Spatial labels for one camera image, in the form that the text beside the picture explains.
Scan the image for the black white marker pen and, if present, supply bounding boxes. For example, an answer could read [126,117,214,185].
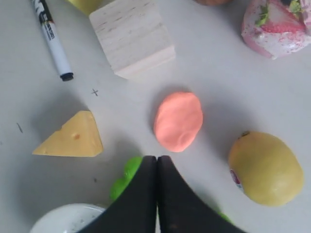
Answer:
[31,0,74,82]

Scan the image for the pink toy cake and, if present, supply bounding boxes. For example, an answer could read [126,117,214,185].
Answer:
[241,0,311,59]

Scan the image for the orange putty blob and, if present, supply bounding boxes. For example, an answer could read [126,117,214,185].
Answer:
[153,92,203,152]

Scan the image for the green toy bone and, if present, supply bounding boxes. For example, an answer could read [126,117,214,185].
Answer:
[111,157,231,223]

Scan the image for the yellow foam cube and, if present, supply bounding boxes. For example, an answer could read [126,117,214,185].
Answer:
[68,0,103,16]

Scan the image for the brown wooden cup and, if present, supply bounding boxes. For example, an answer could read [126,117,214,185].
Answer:
[195,0,232,6]

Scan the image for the yellow lemon with sticker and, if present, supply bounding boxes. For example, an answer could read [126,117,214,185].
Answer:
[228,131,304,207]

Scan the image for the white ceramic bowl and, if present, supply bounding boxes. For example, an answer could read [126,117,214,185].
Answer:
[30,203,105,233]

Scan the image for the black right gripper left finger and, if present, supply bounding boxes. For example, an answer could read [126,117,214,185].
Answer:
[82,156,157,233]

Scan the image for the light wooden cube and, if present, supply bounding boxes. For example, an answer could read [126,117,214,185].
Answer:
[89,0,175,79]

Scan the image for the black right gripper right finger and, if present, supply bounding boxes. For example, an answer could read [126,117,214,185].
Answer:
[156,156,243,233]

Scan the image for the yellow toy cheese wedge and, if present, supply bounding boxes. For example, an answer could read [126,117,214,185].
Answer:
[32,111,104,157]

